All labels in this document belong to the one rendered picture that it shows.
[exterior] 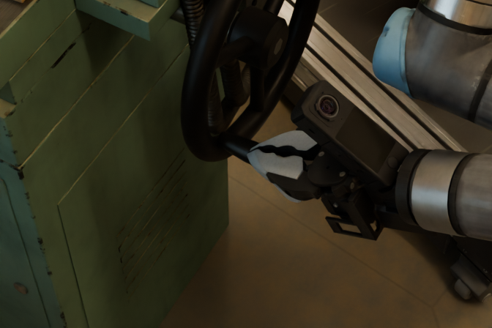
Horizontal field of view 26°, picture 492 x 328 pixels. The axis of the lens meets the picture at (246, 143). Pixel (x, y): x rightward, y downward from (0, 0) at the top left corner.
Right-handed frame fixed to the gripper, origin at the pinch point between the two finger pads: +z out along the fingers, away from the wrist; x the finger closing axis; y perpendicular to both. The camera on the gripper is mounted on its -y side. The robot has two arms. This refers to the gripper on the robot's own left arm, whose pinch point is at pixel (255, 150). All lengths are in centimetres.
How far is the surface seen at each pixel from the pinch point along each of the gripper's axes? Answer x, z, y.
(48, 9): -0.7, 16.2, -19.8
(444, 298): 32, 24, 79
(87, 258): -7.2, 37.1, 19.8
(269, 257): 24, 50, 64
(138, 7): 4.5, 10.2, -15.4
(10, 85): -8.5, 17.9, -16.5
